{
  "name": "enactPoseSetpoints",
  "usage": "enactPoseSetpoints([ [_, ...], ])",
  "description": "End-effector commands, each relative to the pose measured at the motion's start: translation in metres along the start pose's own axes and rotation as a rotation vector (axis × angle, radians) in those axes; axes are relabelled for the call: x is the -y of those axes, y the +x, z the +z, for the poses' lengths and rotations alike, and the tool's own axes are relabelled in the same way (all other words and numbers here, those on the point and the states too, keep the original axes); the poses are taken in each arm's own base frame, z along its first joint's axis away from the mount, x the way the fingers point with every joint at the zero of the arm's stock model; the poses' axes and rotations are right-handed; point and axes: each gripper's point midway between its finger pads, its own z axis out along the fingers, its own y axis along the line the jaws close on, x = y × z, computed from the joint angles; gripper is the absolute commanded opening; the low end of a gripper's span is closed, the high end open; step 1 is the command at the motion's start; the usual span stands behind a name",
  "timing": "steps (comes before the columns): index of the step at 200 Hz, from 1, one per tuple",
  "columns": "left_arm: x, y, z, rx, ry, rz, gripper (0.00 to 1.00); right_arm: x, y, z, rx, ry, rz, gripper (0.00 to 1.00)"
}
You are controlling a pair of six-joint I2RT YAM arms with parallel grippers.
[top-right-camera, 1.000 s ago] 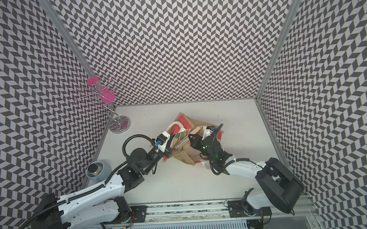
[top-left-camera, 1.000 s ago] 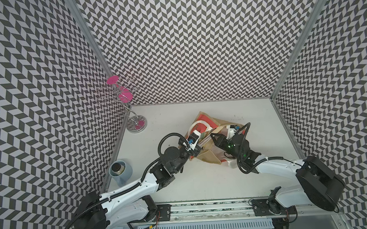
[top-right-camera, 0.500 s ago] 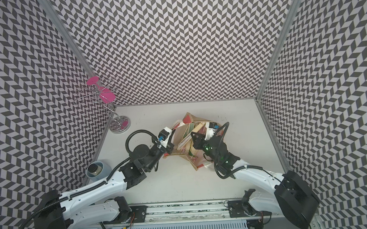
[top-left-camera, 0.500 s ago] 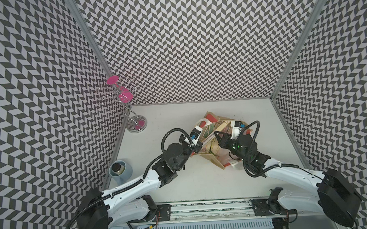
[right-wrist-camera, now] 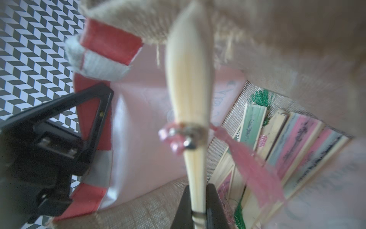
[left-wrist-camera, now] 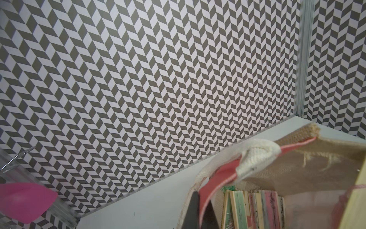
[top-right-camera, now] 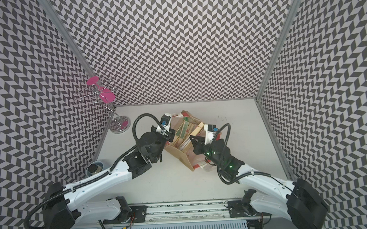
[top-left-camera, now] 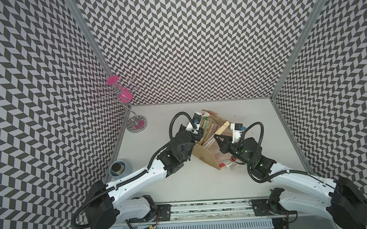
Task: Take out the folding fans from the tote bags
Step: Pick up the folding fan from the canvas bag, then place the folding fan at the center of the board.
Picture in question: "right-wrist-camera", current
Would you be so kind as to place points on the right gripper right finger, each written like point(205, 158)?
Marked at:
point(215, 216)

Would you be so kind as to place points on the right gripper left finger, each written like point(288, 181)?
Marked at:
point(183, 217)

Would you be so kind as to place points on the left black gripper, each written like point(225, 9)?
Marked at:
point(39, 157)

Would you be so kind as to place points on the pink tassel folding fan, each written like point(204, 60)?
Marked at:
point(189, 68)

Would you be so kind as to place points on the burlap red tote bag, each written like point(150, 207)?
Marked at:
point(312, 53)

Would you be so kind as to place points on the green folding fan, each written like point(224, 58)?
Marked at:
point(249, 132)

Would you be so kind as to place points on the pink blue folding fan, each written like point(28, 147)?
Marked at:
point(295, 134)

